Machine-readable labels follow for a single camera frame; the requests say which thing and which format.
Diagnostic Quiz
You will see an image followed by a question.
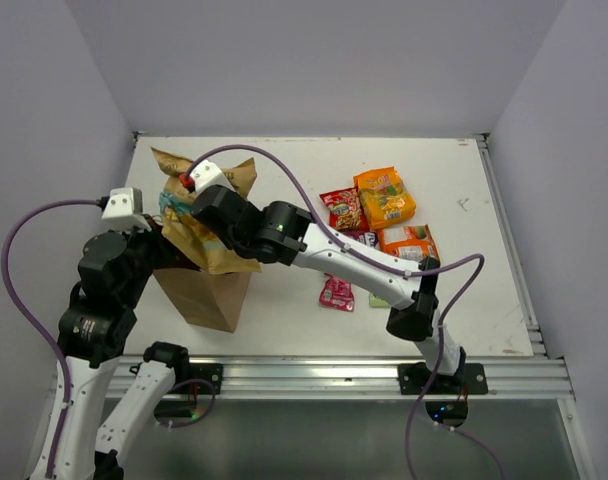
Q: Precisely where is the orange yellow snack bag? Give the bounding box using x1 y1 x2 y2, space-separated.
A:
353 167 417 230

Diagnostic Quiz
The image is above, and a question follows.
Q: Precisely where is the pink small snack packet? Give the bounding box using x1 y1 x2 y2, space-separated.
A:
318 274 355 313

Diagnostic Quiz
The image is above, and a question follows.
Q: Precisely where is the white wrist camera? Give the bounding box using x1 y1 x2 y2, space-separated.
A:
179 160 232 195
101 187 152 231

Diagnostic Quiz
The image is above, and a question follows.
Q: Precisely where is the purple candy packet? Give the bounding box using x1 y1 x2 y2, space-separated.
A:
343 231 380 250

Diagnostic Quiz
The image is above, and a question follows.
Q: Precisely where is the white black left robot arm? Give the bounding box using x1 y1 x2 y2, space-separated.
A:
30 228 192 479

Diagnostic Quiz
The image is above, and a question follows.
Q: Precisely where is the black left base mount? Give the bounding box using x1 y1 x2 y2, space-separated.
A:
154 363 223 429

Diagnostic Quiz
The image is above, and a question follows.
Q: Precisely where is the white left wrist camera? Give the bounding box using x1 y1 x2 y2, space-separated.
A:
101 187 152 231

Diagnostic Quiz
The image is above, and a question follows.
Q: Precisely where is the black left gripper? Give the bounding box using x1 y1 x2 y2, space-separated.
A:
117 212 179 304

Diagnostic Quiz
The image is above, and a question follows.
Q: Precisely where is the brown paper bag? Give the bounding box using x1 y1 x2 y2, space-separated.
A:
153 265 251 333

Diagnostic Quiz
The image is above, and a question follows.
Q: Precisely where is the red snack packet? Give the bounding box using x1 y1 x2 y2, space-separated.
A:
320 188 368 231

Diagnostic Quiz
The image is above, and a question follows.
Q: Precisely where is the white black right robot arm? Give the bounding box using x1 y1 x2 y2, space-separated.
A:
190 185 465 393

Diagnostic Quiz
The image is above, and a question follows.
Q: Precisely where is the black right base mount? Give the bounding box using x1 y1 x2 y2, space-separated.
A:
397 362 489 428

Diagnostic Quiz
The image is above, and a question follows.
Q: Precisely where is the orange white snack packet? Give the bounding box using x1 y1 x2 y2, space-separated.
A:
377 225 440 262

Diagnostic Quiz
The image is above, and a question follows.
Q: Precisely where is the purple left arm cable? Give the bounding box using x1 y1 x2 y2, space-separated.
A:
1 198 105 474

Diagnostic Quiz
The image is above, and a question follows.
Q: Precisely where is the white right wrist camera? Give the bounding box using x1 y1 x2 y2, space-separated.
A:
179 160 232 195

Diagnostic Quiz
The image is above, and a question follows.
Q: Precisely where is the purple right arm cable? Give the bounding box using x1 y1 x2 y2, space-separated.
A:
188 144 505 480

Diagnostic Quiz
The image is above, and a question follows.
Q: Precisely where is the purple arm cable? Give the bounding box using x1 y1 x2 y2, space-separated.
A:
188 144 505 480
1 198 105 474

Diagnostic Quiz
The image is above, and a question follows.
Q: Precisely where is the brown potato chips bag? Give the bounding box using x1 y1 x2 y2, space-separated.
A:
150 146 263 275

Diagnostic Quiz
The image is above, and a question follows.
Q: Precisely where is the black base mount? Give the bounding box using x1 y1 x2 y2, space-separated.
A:
154 363 223 429
397 362 489 428

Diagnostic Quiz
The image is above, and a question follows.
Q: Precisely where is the green small snack packet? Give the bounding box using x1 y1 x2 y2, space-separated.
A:
368 293 390 308

